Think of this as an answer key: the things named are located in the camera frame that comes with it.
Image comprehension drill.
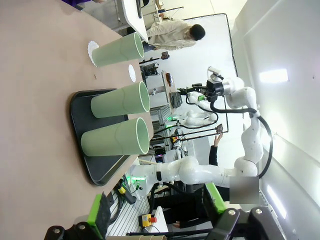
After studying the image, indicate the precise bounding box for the yellow emergency stop box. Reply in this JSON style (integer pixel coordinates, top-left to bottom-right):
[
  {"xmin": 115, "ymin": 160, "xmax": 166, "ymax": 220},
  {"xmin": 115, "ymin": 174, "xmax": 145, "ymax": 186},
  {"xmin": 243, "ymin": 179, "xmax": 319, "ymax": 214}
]
[{"xmin": 138, "ymin": 213, "xmax": 158, "ymax": 228}]

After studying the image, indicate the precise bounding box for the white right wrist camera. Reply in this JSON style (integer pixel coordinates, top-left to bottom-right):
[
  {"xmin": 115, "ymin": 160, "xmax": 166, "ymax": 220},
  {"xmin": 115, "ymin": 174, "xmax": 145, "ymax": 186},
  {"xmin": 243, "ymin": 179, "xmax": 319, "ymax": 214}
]
[{"xmin": 206, "ymin": 66, "xmax": 224, "ymax": 81}]

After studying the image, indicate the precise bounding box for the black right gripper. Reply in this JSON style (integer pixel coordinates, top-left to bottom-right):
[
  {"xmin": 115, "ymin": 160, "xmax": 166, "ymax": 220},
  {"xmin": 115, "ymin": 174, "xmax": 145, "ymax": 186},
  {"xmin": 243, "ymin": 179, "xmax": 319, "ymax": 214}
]
[{"xmin": 177, "ymin": 79, "xmax": 225, "ymax": 103}]

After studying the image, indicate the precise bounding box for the white scalloped paper coaster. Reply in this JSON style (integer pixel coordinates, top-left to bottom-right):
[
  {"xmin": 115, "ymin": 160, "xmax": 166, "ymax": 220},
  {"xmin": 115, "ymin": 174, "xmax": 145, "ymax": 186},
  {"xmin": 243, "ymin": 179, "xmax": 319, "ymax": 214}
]
[
  {"xmin": 127, "ymin": 64, "xmax": 137, "ymax": 83},
  {"xmin": 87, "ymin": 40, "xmax": 100, "ymax": 68}
]

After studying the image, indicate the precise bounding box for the person in purple hoodie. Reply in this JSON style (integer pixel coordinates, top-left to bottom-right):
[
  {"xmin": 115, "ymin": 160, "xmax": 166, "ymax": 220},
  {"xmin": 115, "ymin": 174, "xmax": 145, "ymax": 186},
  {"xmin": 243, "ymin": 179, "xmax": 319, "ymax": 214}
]
[{"xmin": 61, "ymin": 0, "xmax": 93, "ymax": 9}]

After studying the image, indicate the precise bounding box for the black tool with yellow label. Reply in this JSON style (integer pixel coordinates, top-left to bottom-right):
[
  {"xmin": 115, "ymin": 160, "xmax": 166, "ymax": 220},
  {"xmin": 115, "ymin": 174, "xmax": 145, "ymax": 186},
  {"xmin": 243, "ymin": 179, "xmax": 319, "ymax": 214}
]
[{"xmin": 115, "ymin": 182, "xmax": 138, "ymax": 204}]

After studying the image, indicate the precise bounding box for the white backdrop with black frame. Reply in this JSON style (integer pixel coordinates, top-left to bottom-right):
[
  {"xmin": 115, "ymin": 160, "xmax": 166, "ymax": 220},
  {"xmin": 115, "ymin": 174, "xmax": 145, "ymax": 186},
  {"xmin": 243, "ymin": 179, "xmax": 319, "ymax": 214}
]
[{"xmin": 182, "ymin": 12, "xmax": 238, "ymax": 133}]

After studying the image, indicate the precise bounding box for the tripod with phone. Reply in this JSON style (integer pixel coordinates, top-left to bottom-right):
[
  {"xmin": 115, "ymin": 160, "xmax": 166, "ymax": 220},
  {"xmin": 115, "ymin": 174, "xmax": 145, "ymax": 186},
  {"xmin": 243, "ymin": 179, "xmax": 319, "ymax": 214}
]
[{"xmin": 149, "ymin": 123, "xmax": 225, "ymax": 149}]

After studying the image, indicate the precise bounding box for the white folding table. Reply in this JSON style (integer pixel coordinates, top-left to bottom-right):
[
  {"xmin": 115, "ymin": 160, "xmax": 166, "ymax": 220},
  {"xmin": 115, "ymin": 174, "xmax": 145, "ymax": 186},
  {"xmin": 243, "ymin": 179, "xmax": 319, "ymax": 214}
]
[{"xmin": 120, "ymin": 0, "xmax": 149, "ymax": 43}]

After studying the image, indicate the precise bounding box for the light green plastic cup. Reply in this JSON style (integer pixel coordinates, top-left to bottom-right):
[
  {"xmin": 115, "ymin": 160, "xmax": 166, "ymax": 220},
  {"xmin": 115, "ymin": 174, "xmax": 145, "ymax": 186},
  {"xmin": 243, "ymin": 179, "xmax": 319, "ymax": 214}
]
[
  {"xmin": 90, "ymin": 81, "xmax": 151, "ymax": 119},
  {"xmin": 92, "ymin": 31, "xmax": 146, "ymax": 68},
  {"xmin": 80, "ymin": 116, "xmax": 151, "ymax": 158}
]

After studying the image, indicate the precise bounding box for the black plastic serving tray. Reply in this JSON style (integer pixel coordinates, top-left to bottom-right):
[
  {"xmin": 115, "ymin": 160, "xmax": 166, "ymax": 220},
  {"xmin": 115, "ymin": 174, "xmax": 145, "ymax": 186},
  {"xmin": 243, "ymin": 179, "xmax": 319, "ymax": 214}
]
[{"xmin": 69, "ymin": 88, "xmax": 137, "ymax": 187}]

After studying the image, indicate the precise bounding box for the person in black clothes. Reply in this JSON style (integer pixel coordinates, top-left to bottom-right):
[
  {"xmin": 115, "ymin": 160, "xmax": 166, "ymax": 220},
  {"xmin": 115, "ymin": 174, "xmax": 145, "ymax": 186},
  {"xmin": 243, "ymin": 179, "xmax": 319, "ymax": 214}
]
[{"xmin": 149, "ymin": 132, "xmax": 260, "ymax": 230}]

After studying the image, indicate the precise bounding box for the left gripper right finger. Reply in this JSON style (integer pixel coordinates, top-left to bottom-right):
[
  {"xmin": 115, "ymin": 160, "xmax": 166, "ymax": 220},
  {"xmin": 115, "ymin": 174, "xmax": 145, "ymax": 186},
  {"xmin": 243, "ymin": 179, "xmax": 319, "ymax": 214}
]
[{"xmin": 202, "ymin": 181, "xmax": 227, "ymax": 226}]

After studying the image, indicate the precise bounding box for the person in beige coat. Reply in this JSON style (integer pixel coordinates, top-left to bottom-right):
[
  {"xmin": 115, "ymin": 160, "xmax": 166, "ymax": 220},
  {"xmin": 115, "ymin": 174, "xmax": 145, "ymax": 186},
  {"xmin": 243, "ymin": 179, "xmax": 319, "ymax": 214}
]
[{"xmin": 146, "ymin": 19, "xmax": 206, "ymax": 52}]

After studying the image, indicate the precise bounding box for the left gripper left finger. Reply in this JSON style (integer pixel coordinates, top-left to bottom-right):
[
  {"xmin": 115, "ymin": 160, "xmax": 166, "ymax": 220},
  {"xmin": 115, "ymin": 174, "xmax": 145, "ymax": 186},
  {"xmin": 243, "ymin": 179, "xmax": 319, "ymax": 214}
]
[{"xmin": 86, "ymin": 191, "xmax": 112, "ymax": 240}]

